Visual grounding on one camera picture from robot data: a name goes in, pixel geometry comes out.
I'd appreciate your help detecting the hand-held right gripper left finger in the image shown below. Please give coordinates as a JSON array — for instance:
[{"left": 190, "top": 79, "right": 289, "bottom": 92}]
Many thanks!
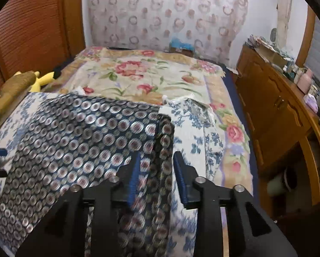
[{"left": 15, "top": 152, "right": 142, "bottom": 257}]

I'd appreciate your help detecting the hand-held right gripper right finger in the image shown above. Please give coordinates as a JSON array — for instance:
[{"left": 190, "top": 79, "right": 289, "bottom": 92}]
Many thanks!
[{"left": 173, "top": 151, "right": 297, "bottom": 257}]

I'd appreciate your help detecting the navy circle-print garment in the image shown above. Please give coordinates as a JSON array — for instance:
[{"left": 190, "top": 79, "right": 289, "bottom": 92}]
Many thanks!
[{"left": 0, "top": 91, "right": 175, "bottom": 257}]

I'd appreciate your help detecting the white blue-floral cloth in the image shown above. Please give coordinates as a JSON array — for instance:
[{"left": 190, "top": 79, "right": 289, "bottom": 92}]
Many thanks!
[{"left": 0, "top": 91, "right": 226, "bottom": 257}]

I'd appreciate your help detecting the brown pillow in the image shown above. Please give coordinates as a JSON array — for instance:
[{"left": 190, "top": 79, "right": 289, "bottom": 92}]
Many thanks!
[{"left": 0, "top": 71, "right": 42, "bottom": 129}]

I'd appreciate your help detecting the navy bed sheet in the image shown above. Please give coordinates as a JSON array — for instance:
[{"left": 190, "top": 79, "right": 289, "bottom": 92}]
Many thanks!
[{"left": 220, "top": 64, "right": 260, "bottom": 193}]

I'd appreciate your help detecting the yellow plush toy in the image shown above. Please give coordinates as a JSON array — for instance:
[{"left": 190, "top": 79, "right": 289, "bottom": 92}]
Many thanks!
[{"left": 15, "top": 71, "right": 54, "bottom": 93}]

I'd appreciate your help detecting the white bin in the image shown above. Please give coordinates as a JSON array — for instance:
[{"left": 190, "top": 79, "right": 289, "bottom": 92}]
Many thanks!
[{"left": 267, "top": 174, "right": 292, "bottom": 196}]

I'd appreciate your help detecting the floral bed blanket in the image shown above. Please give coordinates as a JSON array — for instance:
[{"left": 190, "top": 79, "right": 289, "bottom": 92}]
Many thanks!
[{"left": 46, "top": 45, "right": 254, "bottom": 193}]

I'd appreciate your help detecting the wooden dresser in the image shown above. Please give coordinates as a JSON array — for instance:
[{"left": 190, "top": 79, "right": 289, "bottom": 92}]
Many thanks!
[{"left": 235, "top": 45, "right": 320, "bottom": 215}]

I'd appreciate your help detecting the teal cloth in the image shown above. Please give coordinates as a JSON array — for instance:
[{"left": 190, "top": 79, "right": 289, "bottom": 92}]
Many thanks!
[{"left": 171, "top": 39, "right": 195, "bottom": 52}]

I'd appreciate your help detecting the purple packet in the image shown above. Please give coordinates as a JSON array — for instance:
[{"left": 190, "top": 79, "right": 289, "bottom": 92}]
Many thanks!
[{"left": 305, "top": 94, "right": 318, "bottom": 111}]

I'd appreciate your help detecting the cardboard box of papers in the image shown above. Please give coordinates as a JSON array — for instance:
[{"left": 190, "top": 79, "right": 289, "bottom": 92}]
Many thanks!
[{"left": 244, "top": 35, "right": 289, "bottom": 67}]

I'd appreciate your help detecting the pink bottle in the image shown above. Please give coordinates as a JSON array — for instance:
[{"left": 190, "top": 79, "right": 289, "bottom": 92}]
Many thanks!
[{"left": 297, "top": 68, "right": 313, "bottom": 93}]

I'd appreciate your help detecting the beige tied curtain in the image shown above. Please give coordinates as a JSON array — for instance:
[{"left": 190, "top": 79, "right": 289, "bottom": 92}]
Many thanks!
[{"left": 276, "top": 0, "right": 292, "bottom": 49}]

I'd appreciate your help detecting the ring-print floral curtain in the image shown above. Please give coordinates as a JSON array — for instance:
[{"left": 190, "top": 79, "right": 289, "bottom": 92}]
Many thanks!
[{"left": 86, "top": 0, "right": 249, "bottom": 62}]

